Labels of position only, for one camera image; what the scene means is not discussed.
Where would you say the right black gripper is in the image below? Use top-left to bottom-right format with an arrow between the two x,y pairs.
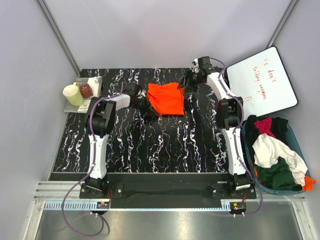
176,68 -> 204,94

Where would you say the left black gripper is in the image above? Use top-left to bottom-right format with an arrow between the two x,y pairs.
131,95 -> 159,117

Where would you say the orange t shirt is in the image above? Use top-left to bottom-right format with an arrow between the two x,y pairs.
147,82 -> 185,116
302,175 -> 316,191

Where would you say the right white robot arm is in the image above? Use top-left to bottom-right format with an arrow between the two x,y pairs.
177,68 -> 252,199

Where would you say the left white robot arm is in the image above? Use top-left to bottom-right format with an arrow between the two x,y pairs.
82,92 -> 159,198

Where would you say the grey booklet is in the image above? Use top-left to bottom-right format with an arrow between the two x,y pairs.
62,76 -> 102,113

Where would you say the dark red cube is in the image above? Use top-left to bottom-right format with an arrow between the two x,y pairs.
79,83 -> 94,99

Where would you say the cream yellow mug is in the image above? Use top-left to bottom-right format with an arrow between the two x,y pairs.
62,82 -> 83,107

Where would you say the white whiteboard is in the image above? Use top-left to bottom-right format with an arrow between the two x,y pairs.
226,46 -> 299,120

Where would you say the magenta t shirt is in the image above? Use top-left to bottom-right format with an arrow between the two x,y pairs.
254,117 -> 276,138

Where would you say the black t shirt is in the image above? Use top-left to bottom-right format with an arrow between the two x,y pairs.
244,115 -> 288,151

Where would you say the white t shirt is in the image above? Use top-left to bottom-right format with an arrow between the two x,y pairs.
252,133 -> 308,187

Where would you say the teal laundry basket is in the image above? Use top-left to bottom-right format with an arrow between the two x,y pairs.
242,116 -> 315,196

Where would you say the dark green t shirt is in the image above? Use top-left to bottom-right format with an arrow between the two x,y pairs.
254,157 -> 303,191

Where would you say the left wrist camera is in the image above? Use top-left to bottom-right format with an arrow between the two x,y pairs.
124,82 -> 146,99

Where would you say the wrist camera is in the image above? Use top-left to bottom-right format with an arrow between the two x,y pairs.
124,82 -> 146,99
192,56 -> 221,75

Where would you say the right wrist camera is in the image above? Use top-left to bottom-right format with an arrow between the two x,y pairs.
192,56 -> 221,75

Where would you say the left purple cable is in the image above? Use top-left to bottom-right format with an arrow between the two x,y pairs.
60,81 -> 126,237

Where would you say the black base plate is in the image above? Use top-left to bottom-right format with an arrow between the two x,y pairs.
79,173 -> 256,211

